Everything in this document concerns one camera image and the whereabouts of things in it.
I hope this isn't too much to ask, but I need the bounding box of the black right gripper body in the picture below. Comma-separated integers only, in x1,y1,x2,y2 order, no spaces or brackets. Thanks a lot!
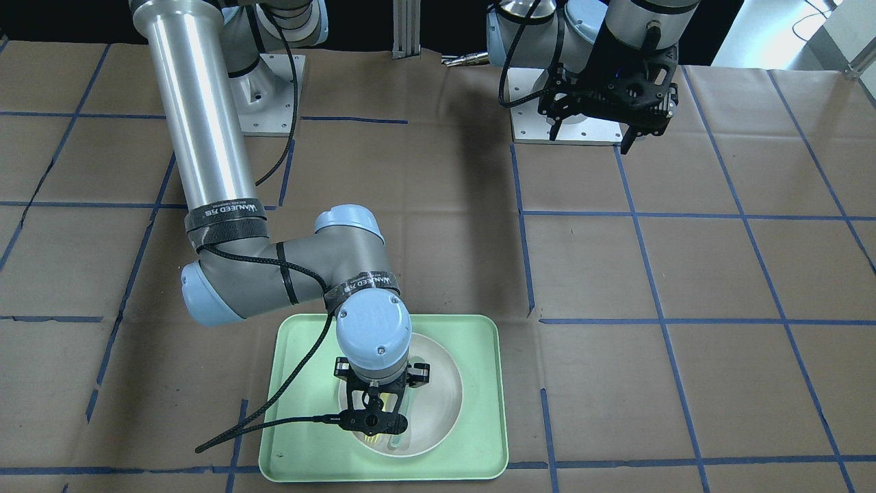
334,357,430,437

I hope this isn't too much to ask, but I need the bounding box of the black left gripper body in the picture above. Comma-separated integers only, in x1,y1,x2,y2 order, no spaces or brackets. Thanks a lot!
537,45,679,138

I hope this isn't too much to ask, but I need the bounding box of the yellow plastic fork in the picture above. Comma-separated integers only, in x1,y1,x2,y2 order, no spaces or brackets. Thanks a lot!
362,389,406,447

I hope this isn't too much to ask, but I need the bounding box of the beige round plate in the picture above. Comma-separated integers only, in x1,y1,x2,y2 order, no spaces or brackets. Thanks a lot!
352,333,463,457

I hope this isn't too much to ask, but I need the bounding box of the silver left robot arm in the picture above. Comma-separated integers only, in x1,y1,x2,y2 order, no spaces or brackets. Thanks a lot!
486,1,699,153

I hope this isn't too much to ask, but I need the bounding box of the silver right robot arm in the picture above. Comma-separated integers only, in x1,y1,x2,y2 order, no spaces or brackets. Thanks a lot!
129,1,429,435

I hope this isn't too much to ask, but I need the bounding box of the pale green plastic spoon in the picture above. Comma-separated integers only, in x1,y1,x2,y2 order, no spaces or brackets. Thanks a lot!
386,411,412,455

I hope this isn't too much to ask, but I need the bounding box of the light green plastic tray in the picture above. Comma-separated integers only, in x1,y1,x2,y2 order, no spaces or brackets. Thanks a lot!
259,314,508,483

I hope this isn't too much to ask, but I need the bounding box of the brown paper table cover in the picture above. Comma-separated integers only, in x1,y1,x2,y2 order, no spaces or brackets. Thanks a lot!
1,41,875,492

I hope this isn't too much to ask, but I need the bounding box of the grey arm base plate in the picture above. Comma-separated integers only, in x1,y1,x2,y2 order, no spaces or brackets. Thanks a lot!
511,66,625,146
229,53,294,137

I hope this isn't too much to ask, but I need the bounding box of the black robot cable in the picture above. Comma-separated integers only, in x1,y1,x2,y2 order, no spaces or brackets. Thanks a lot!
195,0,343,454

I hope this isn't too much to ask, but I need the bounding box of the aluminium frame post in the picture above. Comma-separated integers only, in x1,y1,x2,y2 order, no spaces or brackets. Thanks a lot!
391,0,422,60

